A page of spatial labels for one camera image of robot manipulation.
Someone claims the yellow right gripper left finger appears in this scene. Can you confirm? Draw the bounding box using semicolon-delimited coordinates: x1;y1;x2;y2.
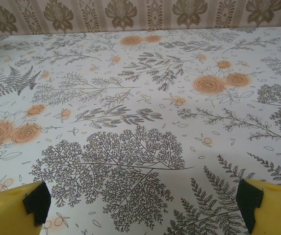
0;181;52;235

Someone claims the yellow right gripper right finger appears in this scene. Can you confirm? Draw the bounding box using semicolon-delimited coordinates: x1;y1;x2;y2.
235;178;281;235

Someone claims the floral tablecloth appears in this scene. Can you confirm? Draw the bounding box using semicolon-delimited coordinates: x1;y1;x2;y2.
0;26;281;235

